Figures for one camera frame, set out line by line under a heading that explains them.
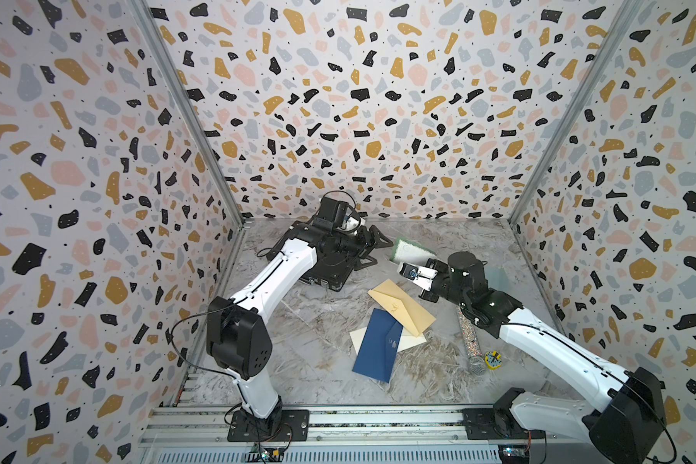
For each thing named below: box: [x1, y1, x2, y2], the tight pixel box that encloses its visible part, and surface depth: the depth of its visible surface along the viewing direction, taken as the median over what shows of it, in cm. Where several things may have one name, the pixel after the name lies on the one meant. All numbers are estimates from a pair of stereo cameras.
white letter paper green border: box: [390, 235, 437, 268], surface depth 81 cm
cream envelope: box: [348, 326, 428, 355], surface depth 90 cm
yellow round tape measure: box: [484, 349, 502, 371], surface depth 86 cm
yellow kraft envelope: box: [367, 278, 437, 338], surface depth 94 cm
